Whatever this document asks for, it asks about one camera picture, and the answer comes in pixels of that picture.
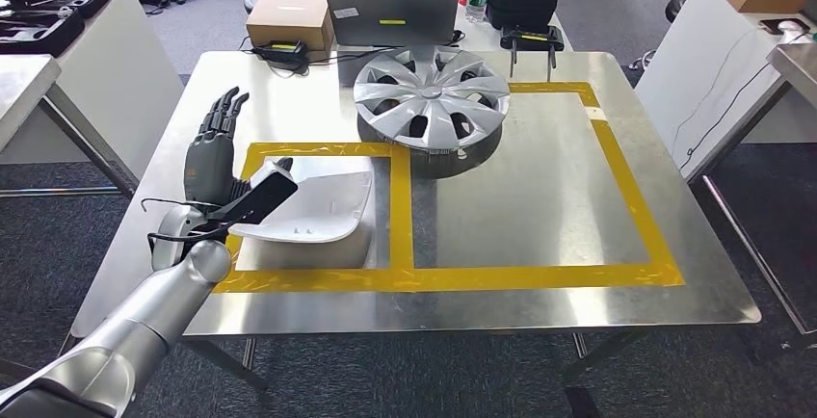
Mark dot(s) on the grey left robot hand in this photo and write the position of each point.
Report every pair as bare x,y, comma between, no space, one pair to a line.
207,169

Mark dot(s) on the white plastic car part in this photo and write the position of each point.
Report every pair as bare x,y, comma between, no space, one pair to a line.
319,211

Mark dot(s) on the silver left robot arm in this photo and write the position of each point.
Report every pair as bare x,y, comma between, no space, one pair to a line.
140,319

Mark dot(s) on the steel workbench table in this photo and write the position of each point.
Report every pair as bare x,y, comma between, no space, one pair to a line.
542,211
798,64
25,96

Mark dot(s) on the white desk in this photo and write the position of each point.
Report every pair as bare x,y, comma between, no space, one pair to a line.
475,37
715,83
127,83

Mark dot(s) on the silver wheel cover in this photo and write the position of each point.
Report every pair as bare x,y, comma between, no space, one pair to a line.
431,93

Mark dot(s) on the grey laptop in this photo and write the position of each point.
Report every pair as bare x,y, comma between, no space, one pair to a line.
415,0

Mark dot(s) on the black two-legged device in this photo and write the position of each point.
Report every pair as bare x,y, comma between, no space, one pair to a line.
533,37

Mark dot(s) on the black stool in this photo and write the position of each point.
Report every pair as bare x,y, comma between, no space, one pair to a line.
676,7

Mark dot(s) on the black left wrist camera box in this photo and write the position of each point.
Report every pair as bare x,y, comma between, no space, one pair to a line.
265,198

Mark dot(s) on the black bracket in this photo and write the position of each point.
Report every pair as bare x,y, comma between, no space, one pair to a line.
581,402

